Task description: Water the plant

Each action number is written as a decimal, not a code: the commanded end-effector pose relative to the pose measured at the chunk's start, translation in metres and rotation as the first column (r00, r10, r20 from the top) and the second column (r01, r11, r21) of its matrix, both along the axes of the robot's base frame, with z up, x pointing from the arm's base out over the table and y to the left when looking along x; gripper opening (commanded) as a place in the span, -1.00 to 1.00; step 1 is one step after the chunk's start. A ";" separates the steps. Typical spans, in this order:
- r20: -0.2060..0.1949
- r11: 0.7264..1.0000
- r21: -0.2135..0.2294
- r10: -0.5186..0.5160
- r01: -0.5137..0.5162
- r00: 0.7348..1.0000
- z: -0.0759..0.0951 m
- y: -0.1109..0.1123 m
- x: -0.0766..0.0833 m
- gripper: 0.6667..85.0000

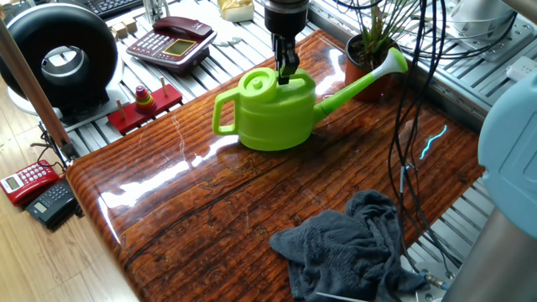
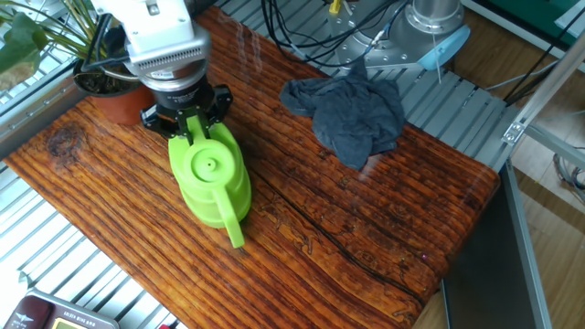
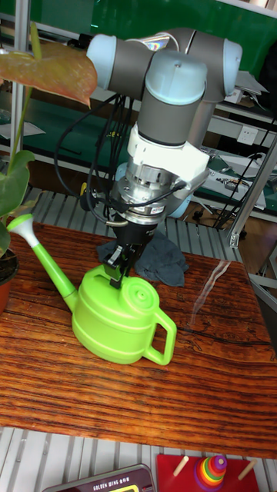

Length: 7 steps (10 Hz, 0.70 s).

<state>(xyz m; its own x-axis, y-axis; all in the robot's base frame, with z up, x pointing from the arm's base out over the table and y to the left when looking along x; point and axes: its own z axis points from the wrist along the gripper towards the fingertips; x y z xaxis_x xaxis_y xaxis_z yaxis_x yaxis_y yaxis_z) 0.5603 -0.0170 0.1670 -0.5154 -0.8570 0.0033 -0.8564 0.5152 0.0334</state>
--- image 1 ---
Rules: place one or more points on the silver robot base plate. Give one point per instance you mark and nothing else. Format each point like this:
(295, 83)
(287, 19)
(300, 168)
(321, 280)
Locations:
(428, 295)

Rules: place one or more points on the black telephone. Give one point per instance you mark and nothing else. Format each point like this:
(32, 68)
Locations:
(50, 203)

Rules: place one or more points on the small wooden block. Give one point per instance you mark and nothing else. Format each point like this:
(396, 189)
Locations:
(131, 24)
(120, 31)

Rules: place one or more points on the red peg tower base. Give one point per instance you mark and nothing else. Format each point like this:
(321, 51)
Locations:
(126, 121)

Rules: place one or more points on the red telephone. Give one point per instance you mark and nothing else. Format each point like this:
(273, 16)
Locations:
(25, 180)

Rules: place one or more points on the clear glass jar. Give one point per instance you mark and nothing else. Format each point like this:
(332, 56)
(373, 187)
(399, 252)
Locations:
(155, 10)

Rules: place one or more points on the maroon desk telephone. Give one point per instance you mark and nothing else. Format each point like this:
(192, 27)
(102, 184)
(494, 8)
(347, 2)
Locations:
(176, 46)

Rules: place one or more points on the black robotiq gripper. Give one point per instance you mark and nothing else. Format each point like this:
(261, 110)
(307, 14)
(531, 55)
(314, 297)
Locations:
(286, 19)

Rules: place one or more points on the white zip tie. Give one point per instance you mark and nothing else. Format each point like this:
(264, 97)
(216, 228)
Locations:
(340, 297)

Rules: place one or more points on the white power strip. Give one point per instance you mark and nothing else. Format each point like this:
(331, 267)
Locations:
(522, 67)

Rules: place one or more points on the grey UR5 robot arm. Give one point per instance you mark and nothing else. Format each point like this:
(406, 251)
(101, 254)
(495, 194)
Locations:
(507, 159)

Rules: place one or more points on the dark grey towel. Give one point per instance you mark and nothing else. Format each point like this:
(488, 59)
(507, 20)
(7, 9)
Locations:
(335, 251)

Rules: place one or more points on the glossy brown wooden board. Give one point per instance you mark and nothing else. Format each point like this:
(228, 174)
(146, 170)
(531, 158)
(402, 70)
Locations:
(210, 209)

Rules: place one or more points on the gold wrapped box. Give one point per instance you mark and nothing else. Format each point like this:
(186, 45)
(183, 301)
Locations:
(237, 10)

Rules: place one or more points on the brown angled frame pole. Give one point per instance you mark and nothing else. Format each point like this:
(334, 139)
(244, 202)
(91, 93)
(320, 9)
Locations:
(29, 79)

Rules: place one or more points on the green plant in terracotta pot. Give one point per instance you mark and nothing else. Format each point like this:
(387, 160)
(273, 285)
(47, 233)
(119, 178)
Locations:
(356, 77)

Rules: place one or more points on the black computer keyboard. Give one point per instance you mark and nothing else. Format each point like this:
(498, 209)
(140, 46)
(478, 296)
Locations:
(109, 6)

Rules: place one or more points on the grey perforated metal plate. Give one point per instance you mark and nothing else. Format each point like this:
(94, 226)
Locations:
(516, 35)

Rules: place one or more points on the green plastic watering can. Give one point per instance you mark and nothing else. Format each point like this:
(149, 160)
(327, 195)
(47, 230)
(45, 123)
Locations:
(272, 117)

